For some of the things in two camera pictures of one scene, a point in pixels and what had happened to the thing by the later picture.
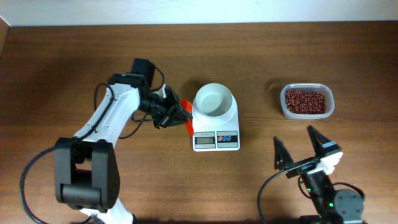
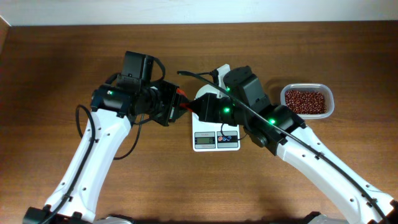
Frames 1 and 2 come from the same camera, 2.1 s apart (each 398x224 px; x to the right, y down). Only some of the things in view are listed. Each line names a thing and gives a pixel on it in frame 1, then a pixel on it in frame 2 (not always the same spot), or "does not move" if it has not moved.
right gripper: [281, 158] → [206, 112]
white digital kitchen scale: [223, 137] does not move
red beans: [300, 101] does not move
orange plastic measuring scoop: [188, 106] → [183, 104]
